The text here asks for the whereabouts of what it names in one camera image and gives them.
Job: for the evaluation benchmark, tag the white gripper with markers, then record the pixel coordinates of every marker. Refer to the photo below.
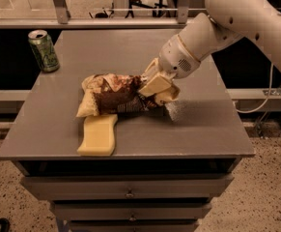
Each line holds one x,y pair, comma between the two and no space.
176,59

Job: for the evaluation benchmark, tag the brown chip bag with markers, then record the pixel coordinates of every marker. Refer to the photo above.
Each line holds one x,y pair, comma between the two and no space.
111,94

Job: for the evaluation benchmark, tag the yellow sponge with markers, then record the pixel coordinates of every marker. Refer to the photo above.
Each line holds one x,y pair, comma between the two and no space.
99,136

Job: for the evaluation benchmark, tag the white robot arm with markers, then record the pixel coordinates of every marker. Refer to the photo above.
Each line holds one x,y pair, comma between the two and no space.
224,23

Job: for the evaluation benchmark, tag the grey drawer cabinet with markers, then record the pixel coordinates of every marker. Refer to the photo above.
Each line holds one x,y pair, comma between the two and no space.
199,134

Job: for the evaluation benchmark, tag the top drawer with knob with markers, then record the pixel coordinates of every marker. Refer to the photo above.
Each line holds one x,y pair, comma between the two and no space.
86,188

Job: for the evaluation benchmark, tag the drawer with knob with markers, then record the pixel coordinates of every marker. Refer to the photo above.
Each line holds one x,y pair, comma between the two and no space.
131,211
86,188

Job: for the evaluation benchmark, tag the metal window railing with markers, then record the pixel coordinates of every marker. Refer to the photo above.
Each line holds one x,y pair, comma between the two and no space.
85,14

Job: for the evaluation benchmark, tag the green soda can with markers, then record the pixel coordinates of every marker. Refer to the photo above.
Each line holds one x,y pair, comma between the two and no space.
43,50

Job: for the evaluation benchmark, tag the middle drawer with knob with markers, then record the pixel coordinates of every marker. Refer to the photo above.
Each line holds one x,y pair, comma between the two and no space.
131,211

